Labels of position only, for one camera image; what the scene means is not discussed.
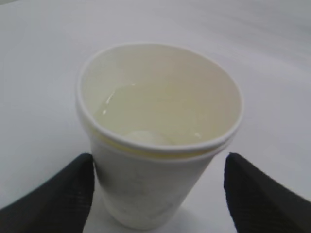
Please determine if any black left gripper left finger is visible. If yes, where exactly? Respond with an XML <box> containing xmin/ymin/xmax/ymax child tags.
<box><xmin>0</xmin><ymin>153</ymin><xmax>95</xmax><ymax>233</ymax></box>

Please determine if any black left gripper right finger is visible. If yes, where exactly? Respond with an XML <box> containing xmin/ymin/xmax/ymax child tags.
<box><xmin>224</xmin><ymin>153</ymin><xmax>311</xmax><ymax>233</ymax></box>

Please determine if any white paper cup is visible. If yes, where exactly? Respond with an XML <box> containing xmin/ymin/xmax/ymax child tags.
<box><xmin>76</xmin><ymin>43</ymin><xmax>243</xmax><ymax>230</ymax></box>

